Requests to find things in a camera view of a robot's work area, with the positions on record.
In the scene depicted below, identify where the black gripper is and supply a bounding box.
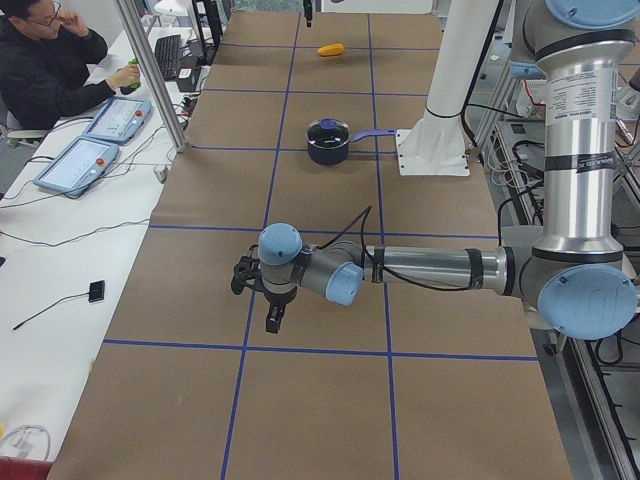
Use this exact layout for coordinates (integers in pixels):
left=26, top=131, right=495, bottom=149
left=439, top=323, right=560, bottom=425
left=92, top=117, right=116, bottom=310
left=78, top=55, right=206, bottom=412
left=263, top=286, right=297, bottom=333

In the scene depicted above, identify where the dark blue saucepan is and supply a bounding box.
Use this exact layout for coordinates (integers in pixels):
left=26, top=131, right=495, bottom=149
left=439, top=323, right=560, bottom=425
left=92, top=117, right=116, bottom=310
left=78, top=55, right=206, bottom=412
left=306, top=118, right=397, bottom=166

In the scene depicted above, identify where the glass lid blue knob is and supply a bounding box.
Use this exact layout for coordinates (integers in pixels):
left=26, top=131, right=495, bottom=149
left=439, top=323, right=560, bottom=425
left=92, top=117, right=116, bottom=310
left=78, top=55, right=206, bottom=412
left=307, top=118, right=350, bottom=149

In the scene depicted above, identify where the yellow corn cob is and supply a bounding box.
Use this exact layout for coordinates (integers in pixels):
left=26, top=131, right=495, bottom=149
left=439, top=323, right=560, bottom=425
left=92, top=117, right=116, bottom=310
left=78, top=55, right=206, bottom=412
left=317, top=43, right=345, bottom=58

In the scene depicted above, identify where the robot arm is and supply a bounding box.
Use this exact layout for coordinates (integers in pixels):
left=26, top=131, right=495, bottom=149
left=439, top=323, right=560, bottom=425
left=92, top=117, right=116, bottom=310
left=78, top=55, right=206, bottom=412
left=232, top=1, right=639, bottom=340

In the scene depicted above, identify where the small black puck device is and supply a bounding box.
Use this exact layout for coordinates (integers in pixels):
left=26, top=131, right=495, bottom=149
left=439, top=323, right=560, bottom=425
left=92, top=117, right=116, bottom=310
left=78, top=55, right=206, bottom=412
left=88, top=280, right=106, bottom=303

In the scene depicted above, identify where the near blue teach pendant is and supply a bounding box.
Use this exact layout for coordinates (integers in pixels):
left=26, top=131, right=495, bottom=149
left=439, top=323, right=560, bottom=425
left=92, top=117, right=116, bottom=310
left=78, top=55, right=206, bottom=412
left=33, top=136, right=120, bottom=198

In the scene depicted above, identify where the blue teach pendant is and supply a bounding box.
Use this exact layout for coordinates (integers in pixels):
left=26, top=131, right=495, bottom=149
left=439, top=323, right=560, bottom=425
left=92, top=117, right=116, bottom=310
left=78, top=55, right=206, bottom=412
left=33, top=136, right=120, bottom=198
left=83, top=97, right=152, bottom=145

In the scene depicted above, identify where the far blue teach pendant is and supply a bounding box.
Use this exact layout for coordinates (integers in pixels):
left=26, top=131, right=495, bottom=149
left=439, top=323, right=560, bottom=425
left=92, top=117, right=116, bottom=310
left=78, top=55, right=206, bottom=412
left=83, top=97, right=152, bottom=145

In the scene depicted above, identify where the green bottle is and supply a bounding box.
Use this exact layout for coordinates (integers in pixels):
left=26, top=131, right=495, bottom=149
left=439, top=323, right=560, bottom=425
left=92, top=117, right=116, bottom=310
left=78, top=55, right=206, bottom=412
left=119, top=58, right=141, bottom=95

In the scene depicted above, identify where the black keyboard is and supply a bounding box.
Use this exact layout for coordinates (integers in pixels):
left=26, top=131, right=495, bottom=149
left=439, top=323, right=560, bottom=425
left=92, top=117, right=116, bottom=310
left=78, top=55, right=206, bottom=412
left=154, top=34, right=181, bottom=81

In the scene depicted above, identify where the person in black hoodie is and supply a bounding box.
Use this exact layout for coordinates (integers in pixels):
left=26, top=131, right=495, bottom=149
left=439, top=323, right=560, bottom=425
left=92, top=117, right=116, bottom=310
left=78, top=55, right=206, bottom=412
left=1, top=1, right=129, bottom=130

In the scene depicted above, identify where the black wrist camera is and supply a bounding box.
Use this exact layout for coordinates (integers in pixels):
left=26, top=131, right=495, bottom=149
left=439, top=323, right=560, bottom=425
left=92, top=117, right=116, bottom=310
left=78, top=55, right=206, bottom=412
left=231, top=255, right=260, bottom=295

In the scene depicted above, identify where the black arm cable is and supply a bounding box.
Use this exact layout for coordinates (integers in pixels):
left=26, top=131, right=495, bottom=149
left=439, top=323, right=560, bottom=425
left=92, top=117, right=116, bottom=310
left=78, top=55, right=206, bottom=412
left=319, top=203, right=476, bottom=292

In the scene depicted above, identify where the aluminium frame post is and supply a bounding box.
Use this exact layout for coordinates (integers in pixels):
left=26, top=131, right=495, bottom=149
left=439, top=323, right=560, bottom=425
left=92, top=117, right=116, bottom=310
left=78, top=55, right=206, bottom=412
left=113, top=0, right=188, bottom=153

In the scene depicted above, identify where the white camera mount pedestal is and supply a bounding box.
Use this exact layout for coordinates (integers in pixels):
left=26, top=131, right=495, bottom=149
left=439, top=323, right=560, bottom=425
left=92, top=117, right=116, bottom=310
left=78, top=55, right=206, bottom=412
left=396, top=0, right=502, bottom=177

